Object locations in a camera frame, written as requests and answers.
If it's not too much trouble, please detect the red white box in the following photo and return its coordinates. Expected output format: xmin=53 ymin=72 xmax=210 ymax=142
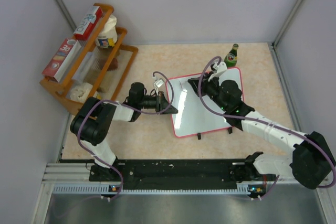
xmin=42 ymin=38 xmax=81 ymax=82
xmin=73 ymin=5 xmax=103 ymax=41

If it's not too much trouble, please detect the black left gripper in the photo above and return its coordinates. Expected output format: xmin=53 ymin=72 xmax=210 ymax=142
xmin=139 ymin=91 xmax=178 ymax=115

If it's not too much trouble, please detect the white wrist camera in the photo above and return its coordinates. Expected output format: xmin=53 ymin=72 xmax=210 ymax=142
xmin=153 ymin=78 xmax=165 ymax=91
xmin=208 ymin=61 xmax=227 ymax=82

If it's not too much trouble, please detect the green glass bottle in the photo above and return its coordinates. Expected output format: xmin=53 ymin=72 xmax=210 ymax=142
xmin=224 ymin=44 xmax=239 ymax=68

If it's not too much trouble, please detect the red white lower box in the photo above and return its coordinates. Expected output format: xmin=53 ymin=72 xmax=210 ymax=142
xmin=42 ymin=38 xmax=81 ymax=82

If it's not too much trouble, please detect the red white upper box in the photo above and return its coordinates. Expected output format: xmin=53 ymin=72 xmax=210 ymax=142
xmin=73 ymin=5 xmax=103 ymax=41

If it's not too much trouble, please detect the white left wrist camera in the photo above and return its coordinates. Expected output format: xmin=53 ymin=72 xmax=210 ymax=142
xmin=153 ymin=78 xmax=165 ymax=91

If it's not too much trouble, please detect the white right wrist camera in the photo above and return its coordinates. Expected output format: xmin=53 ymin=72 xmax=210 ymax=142
xmin=208 ymin=61 xmax=227 ymax=82

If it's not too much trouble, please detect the white paper flour bag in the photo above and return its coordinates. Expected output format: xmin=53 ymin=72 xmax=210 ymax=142
xmin=95 ymin=15 xmax=118 ymax=48

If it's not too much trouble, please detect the white crumpled bag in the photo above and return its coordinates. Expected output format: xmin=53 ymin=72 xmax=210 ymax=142
xmin=69 ymin=82 xmax=93 ymax=103

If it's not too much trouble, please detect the brown wrapped package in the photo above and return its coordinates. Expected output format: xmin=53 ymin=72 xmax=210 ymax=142
xmin=108 ymin=58 xmax=118 ymax=71

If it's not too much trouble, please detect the pink framed whiteboard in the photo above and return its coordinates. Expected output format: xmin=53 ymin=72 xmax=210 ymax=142
xmin=165 ymin=73 xmax=230 ymax=137

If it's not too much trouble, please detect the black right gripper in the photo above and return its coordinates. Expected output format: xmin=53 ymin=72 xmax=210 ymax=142
xmin=189 ymin=71 xmax=229 ymax=112

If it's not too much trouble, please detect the orange wooden shelf rack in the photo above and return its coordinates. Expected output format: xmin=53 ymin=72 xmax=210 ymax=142
xmin=40 ymin=3 xmax=139 ymax=115

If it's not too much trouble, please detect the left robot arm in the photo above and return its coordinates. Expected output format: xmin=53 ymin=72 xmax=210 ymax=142
xmin=70 ymin=82 xmax=178 ymax=180

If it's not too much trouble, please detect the aluminium rail with black base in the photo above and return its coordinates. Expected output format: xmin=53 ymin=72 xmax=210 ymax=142
xmin=43 ymin=159 xmax=277 ymax=197

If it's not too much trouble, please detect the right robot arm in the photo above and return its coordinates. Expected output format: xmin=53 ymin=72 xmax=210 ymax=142
xmin=187 ymin=77 xmax=335 ymax=189

